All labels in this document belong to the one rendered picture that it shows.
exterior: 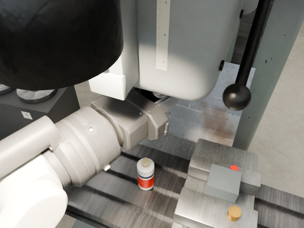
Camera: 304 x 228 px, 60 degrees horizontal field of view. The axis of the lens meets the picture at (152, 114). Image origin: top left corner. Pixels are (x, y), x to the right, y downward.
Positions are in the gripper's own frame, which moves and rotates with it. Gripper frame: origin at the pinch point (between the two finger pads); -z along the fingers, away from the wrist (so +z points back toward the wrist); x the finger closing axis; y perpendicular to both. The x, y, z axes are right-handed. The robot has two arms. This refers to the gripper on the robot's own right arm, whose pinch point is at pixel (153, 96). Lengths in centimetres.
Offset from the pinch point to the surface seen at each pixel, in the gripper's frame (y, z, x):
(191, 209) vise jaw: 19.5, 2.3, -12.4
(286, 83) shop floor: 121, -198, 19
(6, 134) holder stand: 23.9, 17.6, 35.7
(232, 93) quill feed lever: -11.0, 3.1, -14.1
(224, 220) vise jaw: 19.5, -0.3, -18.1
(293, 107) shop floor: 121, -171, 1
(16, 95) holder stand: 11.9, 12.1, 32.4
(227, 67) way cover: 15.3, -36.8, 5.2
